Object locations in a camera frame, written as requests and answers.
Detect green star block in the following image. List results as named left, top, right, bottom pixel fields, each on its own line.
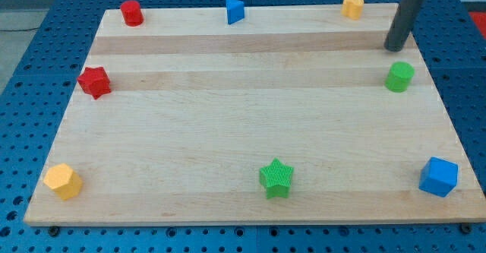
left=259, top=158, right=294, bottom=199

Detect wooden board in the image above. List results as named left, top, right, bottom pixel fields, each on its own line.
left=24, top=3, right=485, bottom=226

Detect red star block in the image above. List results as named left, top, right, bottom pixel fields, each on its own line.
left=77, top=67, right=112, bottom=100

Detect blue triangle block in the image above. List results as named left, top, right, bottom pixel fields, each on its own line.
left=226, top=0, right=245, bottom=25

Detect red cylinder block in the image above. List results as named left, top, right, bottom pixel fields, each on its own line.
left=120, top=0, right=144, bottom=27

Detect yellow heart block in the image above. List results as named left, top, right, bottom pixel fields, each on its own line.
left=341, top=0, right=365, bottom=20

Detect green cylinder block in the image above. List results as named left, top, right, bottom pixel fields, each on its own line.
left=384, top=62, right=415, bottom=93

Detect yellow hexagon block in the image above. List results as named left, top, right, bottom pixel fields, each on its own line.
left=43, top=163, right=83, bottom=201

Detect blue cube block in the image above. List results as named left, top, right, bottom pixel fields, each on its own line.
left=418, top=157, right=459, bottom=198

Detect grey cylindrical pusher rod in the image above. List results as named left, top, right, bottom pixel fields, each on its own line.
left=383, top=0, right=424, bottom=52

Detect black bolt front left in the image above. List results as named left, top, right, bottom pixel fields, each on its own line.
left=47, top=226, right=60, bottom=237

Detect black bolt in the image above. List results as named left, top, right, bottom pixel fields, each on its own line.
left=459, top=223, right=472, bottom=235
left=47, top=226, right=60, bottom=237

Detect black bolt front right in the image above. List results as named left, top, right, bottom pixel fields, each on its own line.
left=459, top=223, right=472, bottom=235

